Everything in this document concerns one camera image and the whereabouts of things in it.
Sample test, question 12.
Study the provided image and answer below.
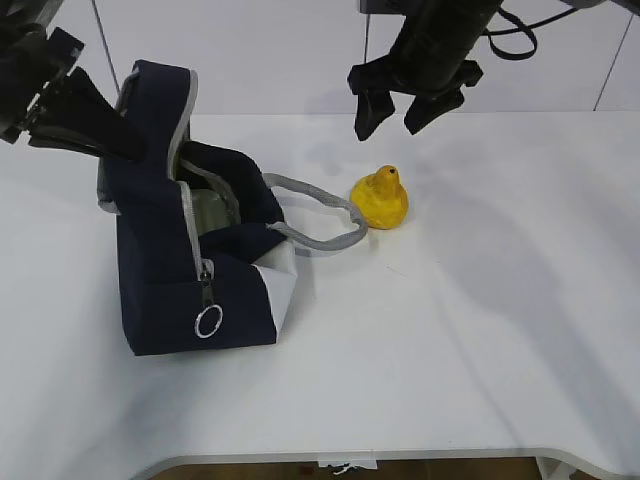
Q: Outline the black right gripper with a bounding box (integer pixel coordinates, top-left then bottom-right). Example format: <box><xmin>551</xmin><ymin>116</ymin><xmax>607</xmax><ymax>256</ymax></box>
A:
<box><xmin>347</xmin><ymin>53</ymin><xmax>483</xmax><ymax>141</ymax></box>

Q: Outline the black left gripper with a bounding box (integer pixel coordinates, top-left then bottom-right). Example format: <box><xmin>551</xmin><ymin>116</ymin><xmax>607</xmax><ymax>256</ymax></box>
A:
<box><xmin>1</xmin><ymin>24</ymin><xmax>147</xmax><ymax>163</ymax></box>

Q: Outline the yellow pear-shaped fruit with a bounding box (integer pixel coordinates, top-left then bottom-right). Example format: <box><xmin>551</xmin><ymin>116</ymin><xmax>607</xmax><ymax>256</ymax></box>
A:
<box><xmin>349</xmin><ymin>165</ymin><xmax>409</xmax><ymax>230</ymax></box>

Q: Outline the green lidded glass container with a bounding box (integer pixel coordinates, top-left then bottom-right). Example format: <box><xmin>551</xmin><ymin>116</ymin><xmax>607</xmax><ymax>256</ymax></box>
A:
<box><xmin>175</xmin><ymin>168</ymin><xmax>241</xmax><ymax>236</ymax></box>

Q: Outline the navy blue lunch bag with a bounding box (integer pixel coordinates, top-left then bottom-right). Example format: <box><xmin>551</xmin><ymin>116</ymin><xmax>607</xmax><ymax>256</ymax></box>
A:
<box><xmin>97</xmin><ymin>60</ymin><xmax>368</xmax><ymax>356</ymax></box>

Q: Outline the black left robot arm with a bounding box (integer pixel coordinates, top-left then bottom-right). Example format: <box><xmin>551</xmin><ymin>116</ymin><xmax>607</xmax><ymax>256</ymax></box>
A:
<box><xmin>1</xmin><ymin>1</ymin><xmax>146</xmax><ymax>162</ymax></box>

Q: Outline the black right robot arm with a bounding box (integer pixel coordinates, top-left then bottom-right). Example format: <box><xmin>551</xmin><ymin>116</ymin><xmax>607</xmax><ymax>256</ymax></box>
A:
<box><xmin>347</xmin><ymin>1</ymin><xmax>501</xmax><ymax>141</ymax></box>

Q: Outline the white tape piece under table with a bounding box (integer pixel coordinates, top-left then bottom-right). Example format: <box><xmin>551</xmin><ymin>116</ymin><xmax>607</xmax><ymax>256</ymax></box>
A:
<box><xmin>317</xmin><ymin>452</ymin><xmax>379</xmax><ymax>476</ymax></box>

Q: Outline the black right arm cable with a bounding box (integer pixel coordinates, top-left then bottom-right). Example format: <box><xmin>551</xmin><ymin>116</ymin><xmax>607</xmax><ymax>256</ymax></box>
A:
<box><xmin>482</xmin><ymin>0</ymin><xmax>589</xmax><ymax>62</ymax></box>

